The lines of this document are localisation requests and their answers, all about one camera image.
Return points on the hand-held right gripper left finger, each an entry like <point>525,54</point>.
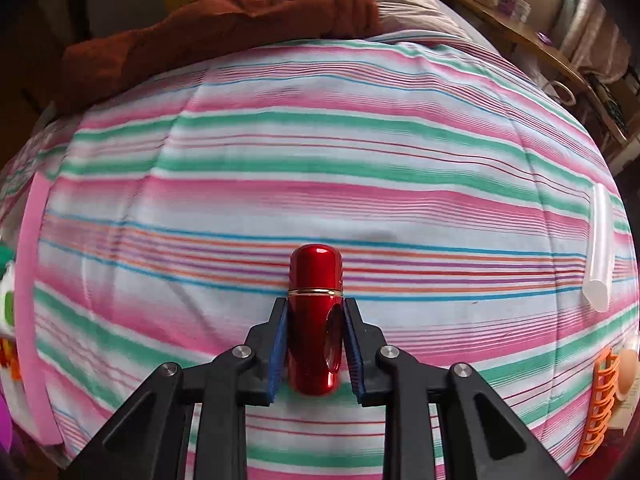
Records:
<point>277,355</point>

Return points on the green and white round device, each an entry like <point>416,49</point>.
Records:
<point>7,302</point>

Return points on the white translucent tube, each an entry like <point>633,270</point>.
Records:
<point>599,250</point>

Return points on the pink cardboard tray box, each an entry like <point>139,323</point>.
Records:
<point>35,310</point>

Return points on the beige curtain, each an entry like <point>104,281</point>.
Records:
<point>595,25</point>

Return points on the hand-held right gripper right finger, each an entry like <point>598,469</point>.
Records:
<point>354,355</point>

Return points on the beige egg toy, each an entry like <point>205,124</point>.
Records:
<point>628,375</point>

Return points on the beige pillow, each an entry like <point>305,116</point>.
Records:
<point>425,15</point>

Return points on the brown quilted comforter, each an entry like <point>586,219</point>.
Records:
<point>225,25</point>

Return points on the wooden bedside shelf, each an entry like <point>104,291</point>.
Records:
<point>525,45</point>

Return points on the small purple item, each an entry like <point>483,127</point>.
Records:
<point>544,37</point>

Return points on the orange plastic rack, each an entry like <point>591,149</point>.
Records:
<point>597,400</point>

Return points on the red lipstick tube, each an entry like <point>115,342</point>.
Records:
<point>315,320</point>

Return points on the purple small box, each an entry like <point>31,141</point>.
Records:
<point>507,0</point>

